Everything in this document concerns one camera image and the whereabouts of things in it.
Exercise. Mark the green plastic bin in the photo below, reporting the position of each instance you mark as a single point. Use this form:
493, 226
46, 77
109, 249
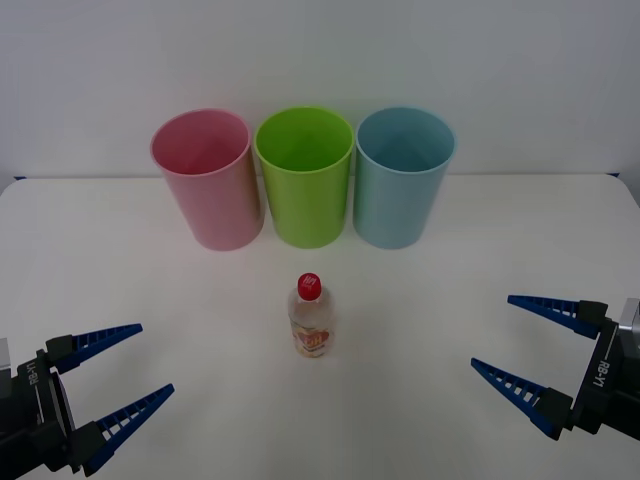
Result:
307, 210

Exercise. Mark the pale blue plastic bin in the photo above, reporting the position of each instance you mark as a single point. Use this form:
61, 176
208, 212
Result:
395, 210

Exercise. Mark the clear bottle with red cap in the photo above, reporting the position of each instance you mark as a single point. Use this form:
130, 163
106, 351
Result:
310, 330

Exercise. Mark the pink plastic bin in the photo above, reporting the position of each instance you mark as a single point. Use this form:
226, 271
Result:
215, 210

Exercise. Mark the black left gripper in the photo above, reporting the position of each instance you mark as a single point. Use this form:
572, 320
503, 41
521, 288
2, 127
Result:
40, 405

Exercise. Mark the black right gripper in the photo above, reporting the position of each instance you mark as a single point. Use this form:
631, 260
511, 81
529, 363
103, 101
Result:
610, 385

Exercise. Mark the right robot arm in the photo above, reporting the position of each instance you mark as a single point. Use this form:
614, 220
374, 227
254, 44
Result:
631, 325

